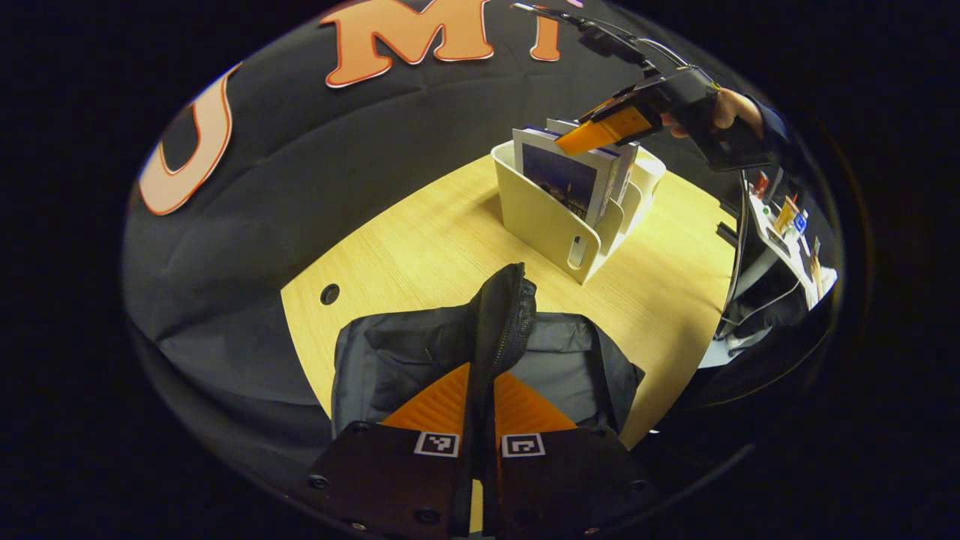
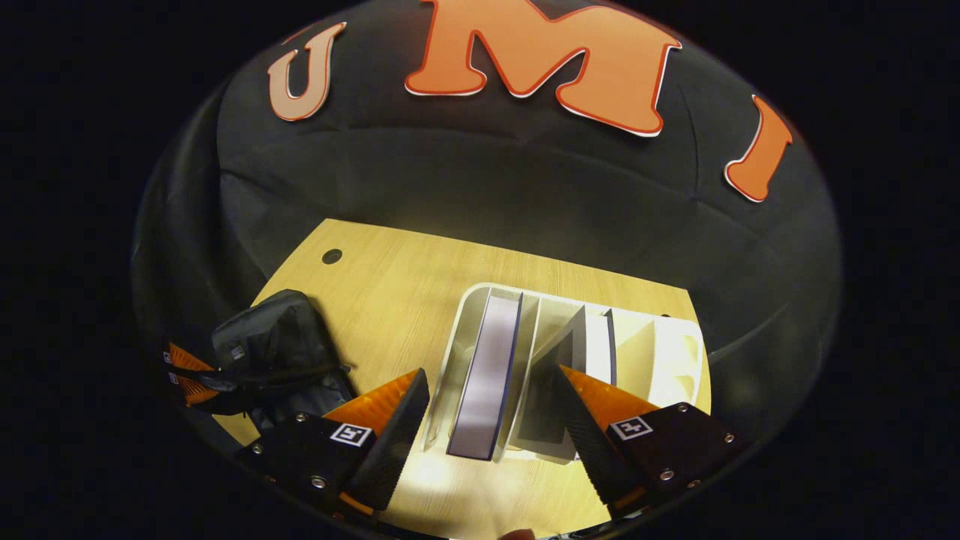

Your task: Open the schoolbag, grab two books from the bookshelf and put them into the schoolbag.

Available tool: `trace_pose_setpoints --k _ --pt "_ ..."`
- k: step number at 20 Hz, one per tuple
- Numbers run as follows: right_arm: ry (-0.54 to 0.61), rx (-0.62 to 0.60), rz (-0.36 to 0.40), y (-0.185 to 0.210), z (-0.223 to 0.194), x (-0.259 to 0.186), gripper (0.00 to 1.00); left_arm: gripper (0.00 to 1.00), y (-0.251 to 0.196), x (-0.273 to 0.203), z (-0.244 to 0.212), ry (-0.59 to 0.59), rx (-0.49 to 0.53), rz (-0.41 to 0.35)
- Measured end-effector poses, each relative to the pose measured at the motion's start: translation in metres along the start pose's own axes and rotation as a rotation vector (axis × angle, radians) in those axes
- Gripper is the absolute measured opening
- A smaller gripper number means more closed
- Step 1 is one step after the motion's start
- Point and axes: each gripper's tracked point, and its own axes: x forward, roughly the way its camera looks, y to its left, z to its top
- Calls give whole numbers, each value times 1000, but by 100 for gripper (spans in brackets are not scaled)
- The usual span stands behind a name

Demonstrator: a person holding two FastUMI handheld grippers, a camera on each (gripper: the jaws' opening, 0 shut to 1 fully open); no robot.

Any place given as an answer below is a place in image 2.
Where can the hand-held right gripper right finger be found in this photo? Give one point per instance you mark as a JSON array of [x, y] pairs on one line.
[[585, 442]]

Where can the blue cover book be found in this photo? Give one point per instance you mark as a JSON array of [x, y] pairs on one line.
[[487, 375]]

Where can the white bookshelf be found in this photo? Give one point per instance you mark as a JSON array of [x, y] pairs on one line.
[[675, 360]]

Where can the black schoolbag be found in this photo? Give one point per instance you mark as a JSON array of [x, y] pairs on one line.
[[277, 337]]

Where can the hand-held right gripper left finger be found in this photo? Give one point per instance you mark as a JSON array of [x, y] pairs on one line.
[[390, 450]]

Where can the grey portrait cover book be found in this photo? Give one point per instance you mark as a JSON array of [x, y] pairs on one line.
[[555, 360]]

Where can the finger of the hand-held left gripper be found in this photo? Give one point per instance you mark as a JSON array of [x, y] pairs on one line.
[[193, 388], [184, 360]]

